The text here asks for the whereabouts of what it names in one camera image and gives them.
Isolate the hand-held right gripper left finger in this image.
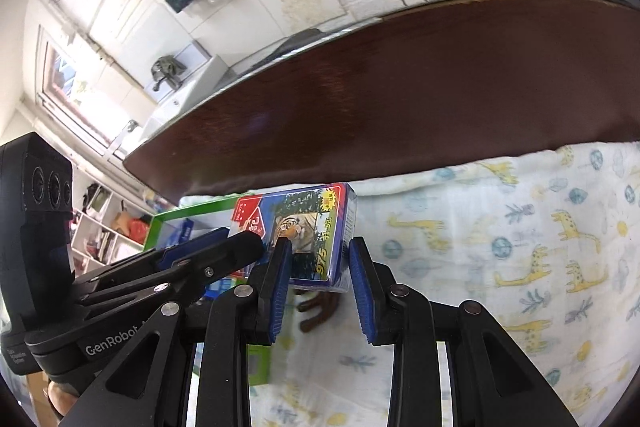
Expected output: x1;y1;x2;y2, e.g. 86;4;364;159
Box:
60;237;293;427

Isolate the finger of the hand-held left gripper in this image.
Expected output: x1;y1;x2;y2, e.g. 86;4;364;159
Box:
74;227;231;289
75;231;265;309

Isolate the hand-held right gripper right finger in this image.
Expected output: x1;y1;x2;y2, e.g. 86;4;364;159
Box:
348;237;583;427

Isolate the green cardboard box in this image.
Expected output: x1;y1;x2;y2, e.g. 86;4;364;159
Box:
144;199;273;385

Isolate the playing card box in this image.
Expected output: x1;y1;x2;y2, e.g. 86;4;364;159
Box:
231;182;358;294

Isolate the person's left hand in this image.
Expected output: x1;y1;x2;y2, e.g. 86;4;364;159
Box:
46;379;81;419

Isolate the brown hair claw clip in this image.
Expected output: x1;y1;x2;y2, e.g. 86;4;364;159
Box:
295;289;343;334

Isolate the white shelf unit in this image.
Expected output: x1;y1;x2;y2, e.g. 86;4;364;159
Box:
70;182;153;278

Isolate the giraffe printed blanket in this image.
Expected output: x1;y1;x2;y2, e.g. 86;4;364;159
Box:
177;142;640;427

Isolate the grey metal fixture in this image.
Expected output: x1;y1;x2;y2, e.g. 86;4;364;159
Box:
150;55;187;92

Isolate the window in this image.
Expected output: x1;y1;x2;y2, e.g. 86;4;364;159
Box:
35;24;131;158

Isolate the dark wooden headboard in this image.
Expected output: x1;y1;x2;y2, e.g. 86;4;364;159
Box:
122;0;640;208

